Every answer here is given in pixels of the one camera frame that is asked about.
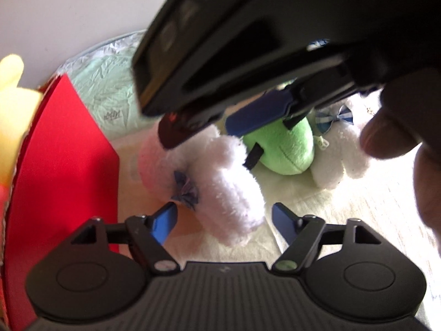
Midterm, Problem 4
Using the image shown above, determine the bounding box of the printed pastel tablecloth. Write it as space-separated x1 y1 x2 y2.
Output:
55 29 441 331

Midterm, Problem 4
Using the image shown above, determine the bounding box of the person's right hand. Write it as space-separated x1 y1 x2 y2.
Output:
360 71 441 230

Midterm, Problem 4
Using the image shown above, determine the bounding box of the red cardboard box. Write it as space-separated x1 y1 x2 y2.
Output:
3 74 121 331

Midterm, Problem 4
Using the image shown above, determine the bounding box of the green plush toy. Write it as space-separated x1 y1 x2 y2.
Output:
241 110 315 176

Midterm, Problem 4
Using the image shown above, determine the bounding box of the pink plush toy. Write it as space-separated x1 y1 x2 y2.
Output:
138 124 267 247

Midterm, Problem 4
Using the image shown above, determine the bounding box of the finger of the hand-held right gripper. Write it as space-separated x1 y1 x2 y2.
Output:
158 108 225 150
225 52 359 136

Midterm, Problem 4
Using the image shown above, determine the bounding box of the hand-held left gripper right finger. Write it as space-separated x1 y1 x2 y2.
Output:
271 203 380 273

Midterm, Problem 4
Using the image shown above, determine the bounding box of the white plush rabbit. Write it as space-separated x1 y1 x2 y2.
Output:
308 93 383 191

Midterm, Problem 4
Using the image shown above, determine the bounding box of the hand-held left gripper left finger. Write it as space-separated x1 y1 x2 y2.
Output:
71 201 180 276

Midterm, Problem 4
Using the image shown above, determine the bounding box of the yellow plush bear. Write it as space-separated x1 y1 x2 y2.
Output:
0 54 44 214

